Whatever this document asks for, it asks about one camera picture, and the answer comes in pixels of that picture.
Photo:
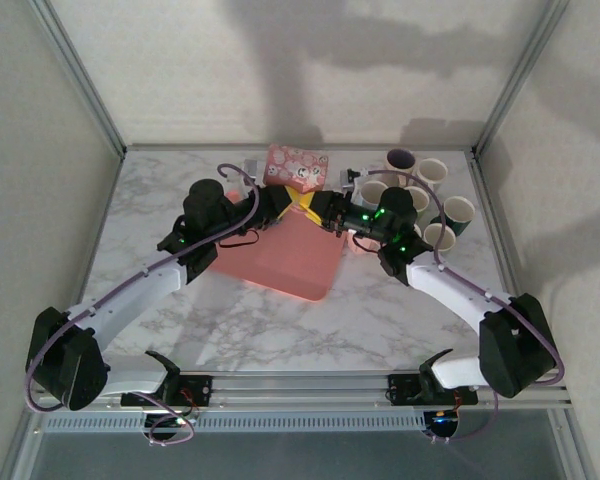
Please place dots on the light blue mug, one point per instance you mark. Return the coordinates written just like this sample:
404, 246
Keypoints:
375, 192

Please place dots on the pink smiley patterned mug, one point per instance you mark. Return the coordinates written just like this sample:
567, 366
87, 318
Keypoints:
295, 167

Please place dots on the iridescent pearl mug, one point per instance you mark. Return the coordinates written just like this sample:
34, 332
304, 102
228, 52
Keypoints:
400, 159

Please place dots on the teal blue mug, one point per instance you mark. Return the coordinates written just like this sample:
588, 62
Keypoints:
440, 237

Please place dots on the dark teal mug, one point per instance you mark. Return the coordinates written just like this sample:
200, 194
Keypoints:
459, 210

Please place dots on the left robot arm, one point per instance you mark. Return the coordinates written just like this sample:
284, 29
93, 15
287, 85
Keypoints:
130, 295

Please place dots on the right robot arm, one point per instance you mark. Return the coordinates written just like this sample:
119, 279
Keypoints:
455, 290

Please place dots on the pink plastic tray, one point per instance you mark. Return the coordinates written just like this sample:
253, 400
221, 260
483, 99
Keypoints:
290, 260

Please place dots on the controller board with LED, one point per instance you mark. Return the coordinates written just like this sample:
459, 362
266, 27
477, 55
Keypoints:
442, 420
172, 422

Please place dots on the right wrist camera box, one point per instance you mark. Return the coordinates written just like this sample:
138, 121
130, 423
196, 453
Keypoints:
349, 177

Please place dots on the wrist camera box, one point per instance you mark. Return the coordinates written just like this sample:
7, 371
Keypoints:
252, 168
349, 177

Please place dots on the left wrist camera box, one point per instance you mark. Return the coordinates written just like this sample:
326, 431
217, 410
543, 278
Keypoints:
252, 168

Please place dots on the thin aluminium frame rail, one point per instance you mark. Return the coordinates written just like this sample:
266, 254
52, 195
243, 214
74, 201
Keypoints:
205, 148

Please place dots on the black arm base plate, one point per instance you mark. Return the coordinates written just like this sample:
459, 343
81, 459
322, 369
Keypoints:
400, 390
200, 390

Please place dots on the wide aluminium mounting rail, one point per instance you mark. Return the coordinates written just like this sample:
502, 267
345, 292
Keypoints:
300, 390

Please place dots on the aluminium frame post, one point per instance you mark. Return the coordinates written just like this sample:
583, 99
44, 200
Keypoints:
520, 75
77, 75

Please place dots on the lower aluminium frame leg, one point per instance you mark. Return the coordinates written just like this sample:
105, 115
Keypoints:
572, 450
22, 450

